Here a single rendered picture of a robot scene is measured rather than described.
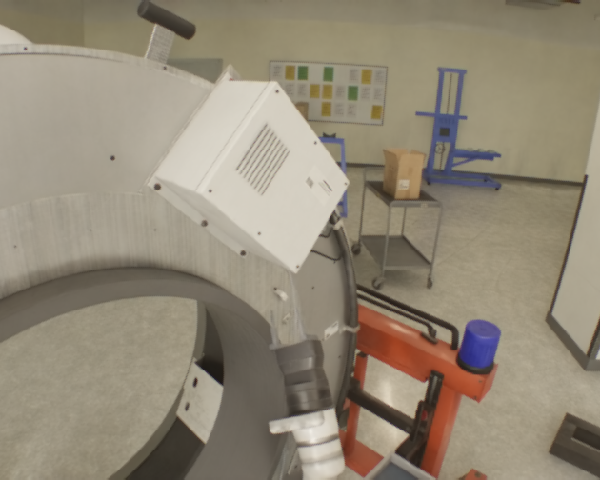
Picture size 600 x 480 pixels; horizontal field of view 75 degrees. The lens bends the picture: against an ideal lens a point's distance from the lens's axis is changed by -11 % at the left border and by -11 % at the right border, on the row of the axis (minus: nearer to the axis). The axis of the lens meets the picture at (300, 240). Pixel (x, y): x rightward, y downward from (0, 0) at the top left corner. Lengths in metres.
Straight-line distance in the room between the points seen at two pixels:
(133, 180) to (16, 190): 0.15
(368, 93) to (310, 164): 8.71
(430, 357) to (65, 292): 1.23
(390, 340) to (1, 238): 1.32
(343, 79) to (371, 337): 7.99
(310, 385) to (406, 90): 8.93
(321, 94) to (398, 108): 1.63
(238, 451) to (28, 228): 0.77
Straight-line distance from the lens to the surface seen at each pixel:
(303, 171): 0.65
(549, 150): 10.60
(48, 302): 0.57
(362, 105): 9.35
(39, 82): 0.57
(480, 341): 1.43
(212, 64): 9.63
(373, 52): 9.39
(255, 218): 0.60
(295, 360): 0.73
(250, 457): 1.12
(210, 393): 1.24
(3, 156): 0.56
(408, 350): 1.58
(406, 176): 4.02
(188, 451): 1.41
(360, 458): 2.10
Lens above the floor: 1.82
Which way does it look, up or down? 21 degrees down
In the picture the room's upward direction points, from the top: 3 degrees clockwise
